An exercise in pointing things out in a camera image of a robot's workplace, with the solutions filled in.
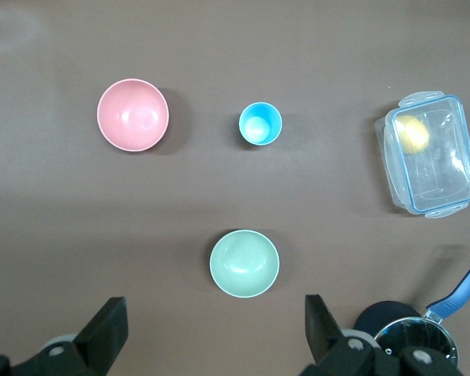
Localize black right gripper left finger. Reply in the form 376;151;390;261
42;296;129;376

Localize green bowl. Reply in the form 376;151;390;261
208;229;280;299

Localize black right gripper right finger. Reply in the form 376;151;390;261
303;294;400;376

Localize pink bowl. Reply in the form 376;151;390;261
96;78;170;153

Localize black saucepan with blue handle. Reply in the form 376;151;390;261
354;250;470;376

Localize clear plastic lidded container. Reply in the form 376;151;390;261
374;89;470;219

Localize light blue cup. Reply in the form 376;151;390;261
238;102;284;146

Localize glass saucepan lid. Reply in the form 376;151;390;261
374;316;457;376

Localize yellow lemon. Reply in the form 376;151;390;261
395;114;430;154

